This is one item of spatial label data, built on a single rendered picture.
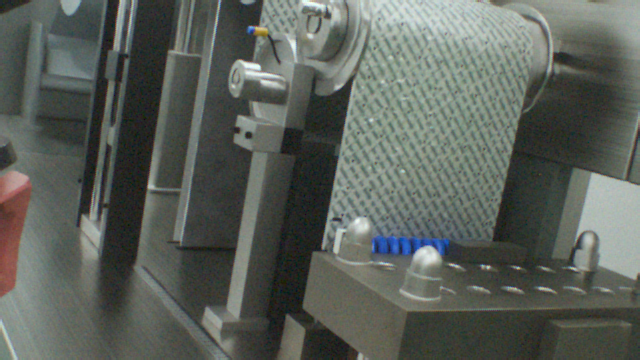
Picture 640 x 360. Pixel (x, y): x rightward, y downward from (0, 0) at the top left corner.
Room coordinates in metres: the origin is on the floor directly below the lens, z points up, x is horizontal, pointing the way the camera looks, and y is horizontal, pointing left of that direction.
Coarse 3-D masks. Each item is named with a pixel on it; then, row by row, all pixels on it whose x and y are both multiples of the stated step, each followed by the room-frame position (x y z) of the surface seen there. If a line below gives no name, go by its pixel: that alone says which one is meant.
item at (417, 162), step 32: (352, 96) 0.81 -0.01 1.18; (384, 96) 0.83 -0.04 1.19; (416, 96) 0.85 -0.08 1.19; (448, 96) 0.87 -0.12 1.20; (352, 128) 0.81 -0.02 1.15; (384, 128) 0.83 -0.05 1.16; (416, 128) 0.86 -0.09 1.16; (448, 128) 0.88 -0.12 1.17; (480, 128) 0.90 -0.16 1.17; (512, 128) 0.93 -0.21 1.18; (352, 160) 0.82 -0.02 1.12; (384, 160) 0.84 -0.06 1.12; (416, 160) 0.86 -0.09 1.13; (448, 160) 0.88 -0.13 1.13; (480, 160) 0.91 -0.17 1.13; (352, 192) 0.82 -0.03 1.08; (384, 192) 0.84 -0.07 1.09; (416, 192) 0.87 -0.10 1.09; (448, 192) 0.89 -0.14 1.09; (480, 192) 0.92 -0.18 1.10; (384, 224) 0.85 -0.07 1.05; (416, 224) 0.87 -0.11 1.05; (448, 224) 0.90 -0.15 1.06; (480, 224) 0.92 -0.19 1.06
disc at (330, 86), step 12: (360, 0) 0.82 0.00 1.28; (372, 0) 0.81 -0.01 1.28; (360, 12) 0.81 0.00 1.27; (372, 12) 0.80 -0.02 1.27; (360, 24) 0.81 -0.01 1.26; (360, 36) 0.81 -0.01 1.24; (360, 48) 0.80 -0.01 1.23; (300, 60) 0.90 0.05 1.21; (348, 60) 0.82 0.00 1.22; (360, 60) 0.80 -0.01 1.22; (348, 72) 0.81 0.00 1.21; (312, 84) 0.87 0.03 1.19; (324, 84) 0.85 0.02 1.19; (336, 84) 0.83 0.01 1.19
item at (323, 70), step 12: (348, 0) 0.83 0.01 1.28; (348, 24) 0.83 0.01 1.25; (528, 24) 0.97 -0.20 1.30; (348, 36) 0.82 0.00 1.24; (348, 48) 0.82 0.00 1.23; (312, 60) 0.88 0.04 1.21; (336, 60) 0.83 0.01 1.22; (324, 72) 0.85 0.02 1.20; (336, 72) 0.83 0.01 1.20; (528, 84) 0.95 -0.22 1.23
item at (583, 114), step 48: (480, 0) 1.17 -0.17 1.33; (528, 0) 1.09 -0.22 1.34; (576, 0) 1.02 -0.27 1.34; (624, 0) 0.96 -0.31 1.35; (576, 48) 1.01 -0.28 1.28; (624, 48) 0.94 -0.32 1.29; (576, 96) 0.99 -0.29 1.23; (624, 96) 0.93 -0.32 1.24; (528, 144) 1.04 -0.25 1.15; (576, 144) 0.98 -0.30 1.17; (624, 144) 0.92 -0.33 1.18
